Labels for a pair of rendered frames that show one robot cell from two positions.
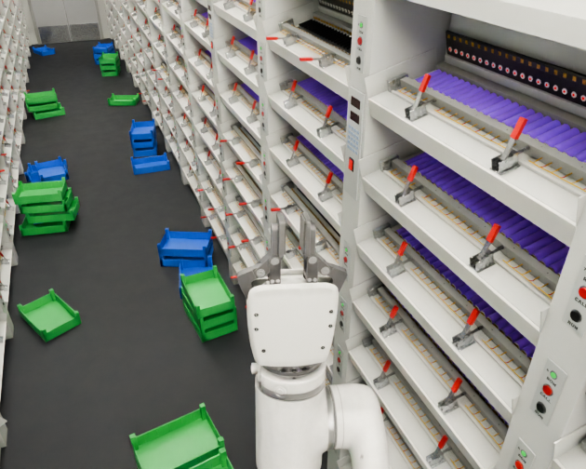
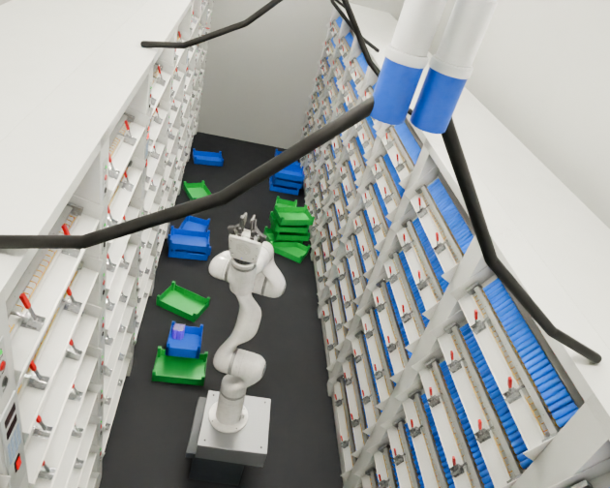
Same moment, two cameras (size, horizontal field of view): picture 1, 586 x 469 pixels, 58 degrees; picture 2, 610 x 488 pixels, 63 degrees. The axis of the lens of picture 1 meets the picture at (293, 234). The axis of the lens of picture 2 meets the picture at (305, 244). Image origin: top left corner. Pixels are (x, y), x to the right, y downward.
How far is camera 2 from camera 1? 1.80 m
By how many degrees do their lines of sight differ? 114
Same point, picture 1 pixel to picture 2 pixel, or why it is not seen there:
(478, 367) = (83, 341)
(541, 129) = not seen: hidden behind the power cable
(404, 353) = (56, 447)
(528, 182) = not seen: hidden behind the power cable
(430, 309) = (62, 386)
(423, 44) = not seen: outside the picture
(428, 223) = (54, 352)
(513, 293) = (82, 288)
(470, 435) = (82, 377)
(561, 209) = (91, 226)
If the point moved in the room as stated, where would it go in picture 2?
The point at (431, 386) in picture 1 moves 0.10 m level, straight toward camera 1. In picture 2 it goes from (69, 413) to (97, 397)
